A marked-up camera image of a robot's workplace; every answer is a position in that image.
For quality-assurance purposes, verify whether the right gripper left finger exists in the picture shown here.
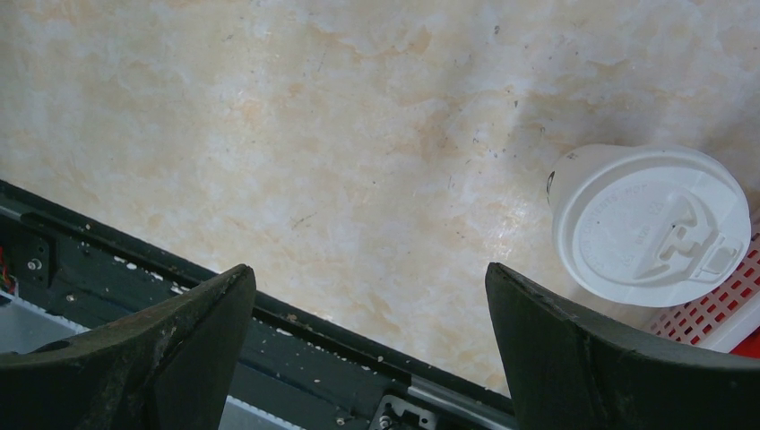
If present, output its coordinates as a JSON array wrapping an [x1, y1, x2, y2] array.
[[1, 264, 256, 429]]

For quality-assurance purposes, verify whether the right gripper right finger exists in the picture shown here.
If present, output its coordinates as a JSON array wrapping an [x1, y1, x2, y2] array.
[[485, 262, 759, 429]]

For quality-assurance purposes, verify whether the white plastic cup lid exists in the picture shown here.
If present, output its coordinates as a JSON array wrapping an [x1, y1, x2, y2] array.
[[550, 145, 752, 307]]

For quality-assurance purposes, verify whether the white paper coffee cup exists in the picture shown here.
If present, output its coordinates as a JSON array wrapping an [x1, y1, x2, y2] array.
[[547, 144, 619, 210]]

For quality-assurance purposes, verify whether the white plastic basket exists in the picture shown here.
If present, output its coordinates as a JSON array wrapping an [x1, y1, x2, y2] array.
[[643, 232, 759, 358]]

